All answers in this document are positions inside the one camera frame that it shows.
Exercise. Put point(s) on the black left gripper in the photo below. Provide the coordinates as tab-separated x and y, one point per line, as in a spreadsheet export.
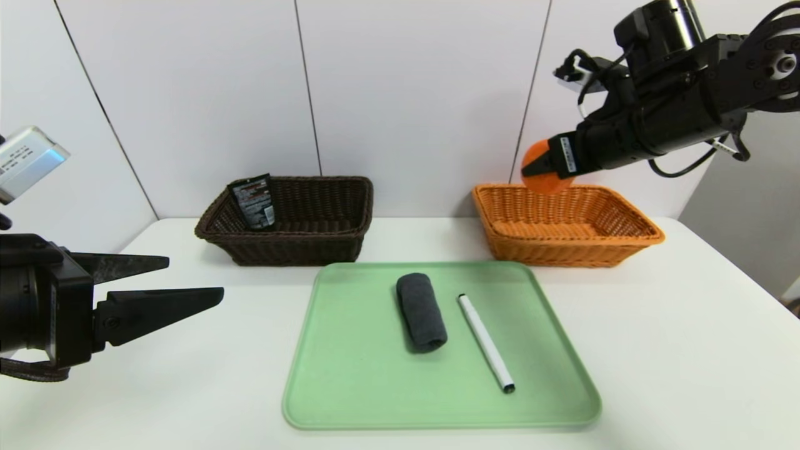
70	312

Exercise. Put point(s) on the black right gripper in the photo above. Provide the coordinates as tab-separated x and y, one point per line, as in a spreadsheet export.
568	155

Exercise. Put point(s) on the orange fruit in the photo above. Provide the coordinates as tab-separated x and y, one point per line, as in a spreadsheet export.
550	184

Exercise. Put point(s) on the black cosmetic tube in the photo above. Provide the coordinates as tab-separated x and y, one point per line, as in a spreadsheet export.
253	200

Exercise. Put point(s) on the white marker pen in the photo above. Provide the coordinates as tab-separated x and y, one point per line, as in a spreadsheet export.
484	340

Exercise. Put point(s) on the dark grey towel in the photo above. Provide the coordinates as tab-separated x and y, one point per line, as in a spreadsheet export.
422	312

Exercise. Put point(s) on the orange wicker basket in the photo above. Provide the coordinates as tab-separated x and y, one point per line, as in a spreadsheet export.
562	251

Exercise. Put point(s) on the dark brown wicker basket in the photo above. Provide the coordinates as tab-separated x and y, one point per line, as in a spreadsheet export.
300	244

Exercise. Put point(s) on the light green plastic tray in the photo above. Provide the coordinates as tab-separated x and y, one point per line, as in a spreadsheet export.
375	375

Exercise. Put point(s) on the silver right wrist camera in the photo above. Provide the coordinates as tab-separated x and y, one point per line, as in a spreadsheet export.
572	76

